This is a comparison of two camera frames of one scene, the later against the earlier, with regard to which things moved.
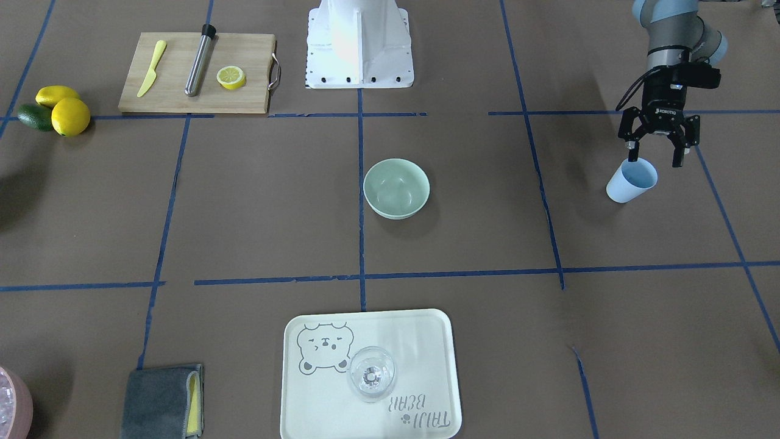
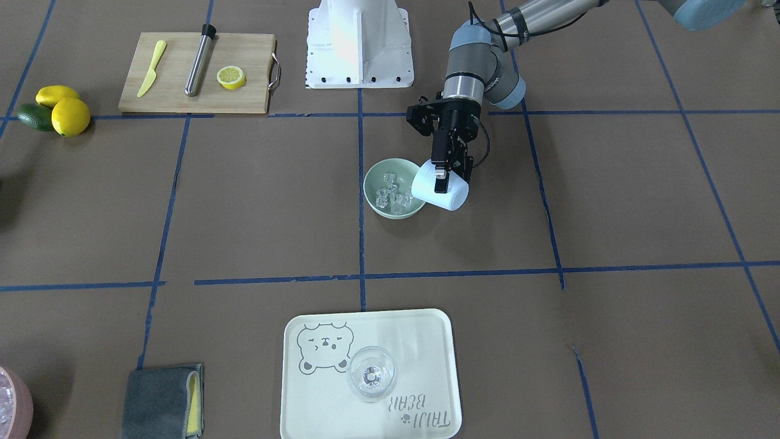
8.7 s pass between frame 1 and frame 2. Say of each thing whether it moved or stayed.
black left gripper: moved
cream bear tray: stayed
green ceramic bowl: stayed
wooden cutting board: stayed
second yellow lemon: stayed
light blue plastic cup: moved
